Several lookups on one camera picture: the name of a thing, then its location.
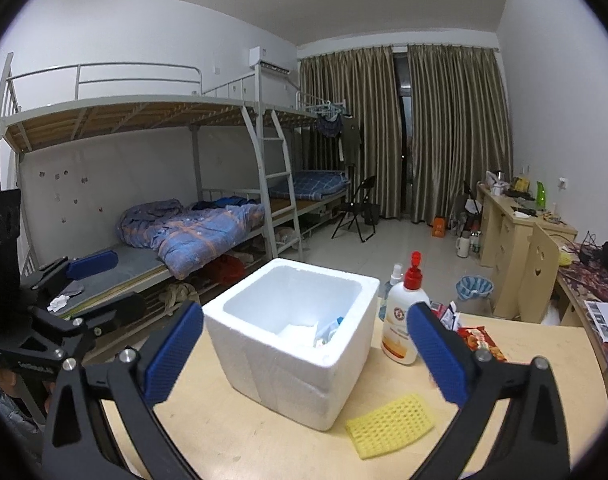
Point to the green bottle on desk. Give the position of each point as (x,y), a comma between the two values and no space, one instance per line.
(541,196)

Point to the light wooden desk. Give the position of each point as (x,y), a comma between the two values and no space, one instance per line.
(505,239)

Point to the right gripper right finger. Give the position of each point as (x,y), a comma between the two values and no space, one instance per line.
(531,443)

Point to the white lotion pump bottle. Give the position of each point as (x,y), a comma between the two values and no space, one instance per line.
(396,342)

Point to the wooden smiley face chair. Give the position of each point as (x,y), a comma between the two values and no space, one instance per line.
(540,274)

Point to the blue plaid quilt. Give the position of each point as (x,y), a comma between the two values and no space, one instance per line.
(184,238)

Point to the blue waste basket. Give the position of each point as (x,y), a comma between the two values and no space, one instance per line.
(473,295)

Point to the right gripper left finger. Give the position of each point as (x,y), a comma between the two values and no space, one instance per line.
(79,442)

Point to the brown striped curtains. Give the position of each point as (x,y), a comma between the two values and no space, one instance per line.
(430,119)

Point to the metal bunk bed frame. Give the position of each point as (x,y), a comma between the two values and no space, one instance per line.
(28,131)

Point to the white wall air conditioner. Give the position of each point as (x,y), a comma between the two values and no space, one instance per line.
(258,57)

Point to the black folding chair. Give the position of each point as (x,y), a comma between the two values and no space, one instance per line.
(358,207)

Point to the white styrofoam box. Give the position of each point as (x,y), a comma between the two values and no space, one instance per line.
(263,331)

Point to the white thermos jug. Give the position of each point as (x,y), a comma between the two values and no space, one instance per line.
(463,245)

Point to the red snack packet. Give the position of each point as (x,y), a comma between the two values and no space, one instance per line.
(477,338)

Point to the orange box on floor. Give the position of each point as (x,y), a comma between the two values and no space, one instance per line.
(439,227)

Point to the yellow foam fruit net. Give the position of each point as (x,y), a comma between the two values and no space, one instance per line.
(388,429)

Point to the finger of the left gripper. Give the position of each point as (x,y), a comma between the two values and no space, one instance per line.
(86,267)

